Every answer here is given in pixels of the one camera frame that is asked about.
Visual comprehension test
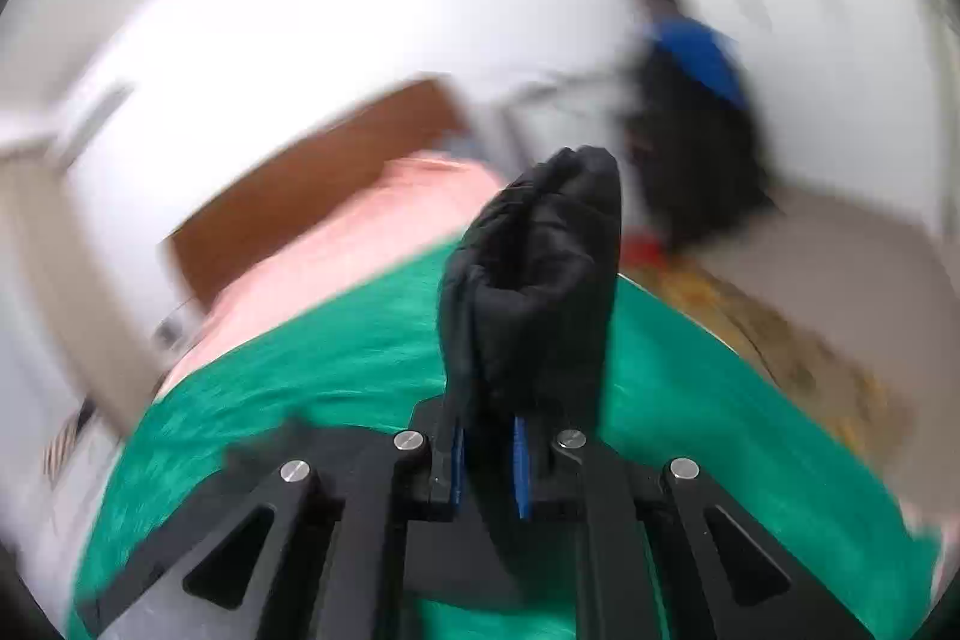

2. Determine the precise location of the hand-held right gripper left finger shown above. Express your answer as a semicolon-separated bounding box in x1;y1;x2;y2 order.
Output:
79;400;470;640

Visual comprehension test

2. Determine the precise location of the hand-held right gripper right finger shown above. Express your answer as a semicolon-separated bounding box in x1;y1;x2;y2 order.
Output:
514;415;875;640

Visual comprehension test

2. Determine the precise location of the black garment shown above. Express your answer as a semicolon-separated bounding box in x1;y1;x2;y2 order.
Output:
225;145;623;611

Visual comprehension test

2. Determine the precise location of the green blanket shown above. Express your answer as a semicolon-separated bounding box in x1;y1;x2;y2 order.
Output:
67;235;942;640

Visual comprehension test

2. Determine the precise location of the pink striped bed sheet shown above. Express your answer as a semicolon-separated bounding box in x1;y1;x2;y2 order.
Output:
161;156;511;397

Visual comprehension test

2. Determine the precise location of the red object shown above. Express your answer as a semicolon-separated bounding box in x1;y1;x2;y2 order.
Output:
626;235;667;268

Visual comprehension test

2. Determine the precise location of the patterned rug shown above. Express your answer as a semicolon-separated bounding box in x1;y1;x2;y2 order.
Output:
622;257;916;461

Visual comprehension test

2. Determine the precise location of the wooden headboard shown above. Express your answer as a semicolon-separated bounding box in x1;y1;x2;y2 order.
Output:
169;77;466;304

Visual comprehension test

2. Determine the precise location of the white table frame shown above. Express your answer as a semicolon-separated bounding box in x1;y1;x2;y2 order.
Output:
495;70;638;176

